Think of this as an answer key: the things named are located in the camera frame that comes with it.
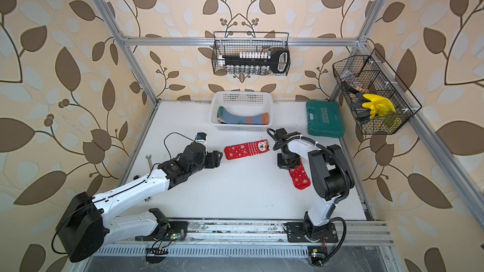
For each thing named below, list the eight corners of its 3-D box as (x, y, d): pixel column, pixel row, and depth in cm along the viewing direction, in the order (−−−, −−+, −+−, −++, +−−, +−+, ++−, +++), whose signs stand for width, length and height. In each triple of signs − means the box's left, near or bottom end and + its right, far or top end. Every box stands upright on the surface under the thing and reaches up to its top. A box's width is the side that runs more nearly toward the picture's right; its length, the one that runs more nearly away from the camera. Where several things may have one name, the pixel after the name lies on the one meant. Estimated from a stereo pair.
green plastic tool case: (308, 134, 105) (310, 130, 102) (306, 103, 121) (307, 98, 117) (343, 138, 103) (347, 134, 100) (336, 106, 119) (339, 101, 116)
